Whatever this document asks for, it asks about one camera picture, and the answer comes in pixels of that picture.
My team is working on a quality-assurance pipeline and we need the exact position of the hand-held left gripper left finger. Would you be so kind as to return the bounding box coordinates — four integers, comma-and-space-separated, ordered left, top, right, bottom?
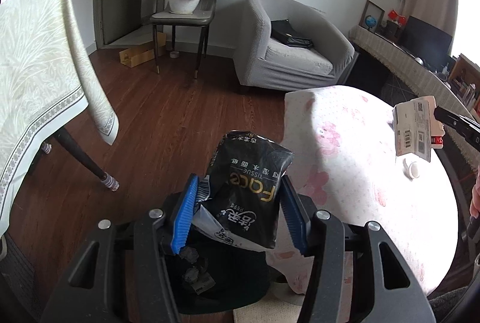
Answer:
39, 174, 199, 323

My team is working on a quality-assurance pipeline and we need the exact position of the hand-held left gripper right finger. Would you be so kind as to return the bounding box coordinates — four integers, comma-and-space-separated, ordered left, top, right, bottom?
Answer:
279, 176, 437, 323

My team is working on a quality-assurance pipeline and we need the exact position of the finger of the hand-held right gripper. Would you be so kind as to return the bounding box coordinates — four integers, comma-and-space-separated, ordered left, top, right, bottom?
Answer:
434, 106, 480, 151

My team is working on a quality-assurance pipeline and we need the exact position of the torn white cardboard box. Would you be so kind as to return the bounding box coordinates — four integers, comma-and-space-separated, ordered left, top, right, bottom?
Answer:
392, 96, 445, 162

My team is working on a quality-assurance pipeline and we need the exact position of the black tissue packet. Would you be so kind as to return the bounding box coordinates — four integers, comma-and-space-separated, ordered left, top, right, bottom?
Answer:
193, 131, 295, 250

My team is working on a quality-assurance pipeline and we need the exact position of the black trash bin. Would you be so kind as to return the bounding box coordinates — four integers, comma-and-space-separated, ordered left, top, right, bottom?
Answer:
161, 191, 271, 314

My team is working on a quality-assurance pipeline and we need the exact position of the person's right hand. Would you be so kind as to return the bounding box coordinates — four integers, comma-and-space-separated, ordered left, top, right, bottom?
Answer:
469, 175, 480, 222

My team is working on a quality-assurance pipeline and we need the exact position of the open brown cardboard box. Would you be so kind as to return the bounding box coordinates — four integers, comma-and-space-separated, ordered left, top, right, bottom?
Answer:
448, 53, 480, 106

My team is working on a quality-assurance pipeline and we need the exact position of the round table pink cloth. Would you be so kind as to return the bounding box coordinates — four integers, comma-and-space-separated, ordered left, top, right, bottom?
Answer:
280, 84, 471, 295

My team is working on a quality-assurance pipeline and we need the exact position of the black monitor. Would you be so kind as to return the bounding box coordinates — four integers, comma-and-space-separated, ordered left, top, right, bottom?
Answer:
401, 16, 454, 70

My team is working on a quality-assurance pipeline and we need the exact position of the beige floor mat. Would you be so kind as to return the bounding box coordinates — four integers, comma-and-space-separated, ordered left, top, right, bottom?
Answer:
232, 293, 304, 323

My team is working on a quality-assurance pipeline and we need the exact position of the side desk with fringe cloth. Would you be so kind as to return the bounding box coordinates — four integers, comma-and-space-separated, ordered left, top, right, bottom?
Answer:
349, 26, 480, 121

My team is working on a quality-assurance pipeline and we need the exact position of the dark speaker box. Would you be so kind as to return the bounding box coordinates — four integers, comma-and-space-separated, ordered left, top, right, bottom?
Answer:
386, 20, 402, 40

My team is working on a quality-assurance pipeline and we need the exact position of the dark wooden table leg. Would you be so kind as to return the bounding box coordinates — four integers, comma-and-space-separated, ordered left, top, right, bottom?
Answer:
52, 126, 121, 192

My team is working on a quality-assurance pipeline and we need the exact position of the flat cardboard box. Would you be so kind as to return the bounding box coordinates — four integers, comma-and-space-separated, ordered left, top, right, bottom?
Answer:
119, 32, 167, 67

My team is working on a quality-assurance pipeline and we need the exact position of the grey armchair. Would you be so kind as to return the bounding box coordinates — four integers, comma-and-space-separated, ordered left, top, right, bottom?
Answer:
233, 0, 355, 93

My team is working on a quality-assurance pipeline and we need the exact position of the grey fleece clothing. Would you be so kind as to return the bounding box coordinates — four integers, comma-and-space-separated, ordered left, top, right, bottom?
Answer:
429, 285, 480, 323

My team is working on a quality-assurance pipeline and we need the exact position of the black bag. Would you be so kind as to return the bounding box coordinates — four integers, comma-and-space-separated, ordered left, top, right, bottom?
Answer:
271, 20, 315, 49

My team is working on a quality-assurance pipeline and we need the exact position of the grey dining chair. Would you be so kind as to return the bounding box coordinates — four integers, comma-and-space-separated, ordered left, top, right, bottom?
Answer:
150, 0, 221, 79

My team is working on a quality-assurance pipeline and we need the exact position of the white tape ring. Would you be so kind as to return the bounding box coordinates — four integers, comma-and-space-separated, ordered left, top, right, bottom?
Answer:
403, 158, 422, 179

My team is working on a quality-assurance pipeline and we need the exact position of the dark picture frame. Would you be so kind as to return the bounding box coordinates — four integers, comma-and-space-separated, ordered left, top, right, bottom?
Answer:
359, 0, 386, 34

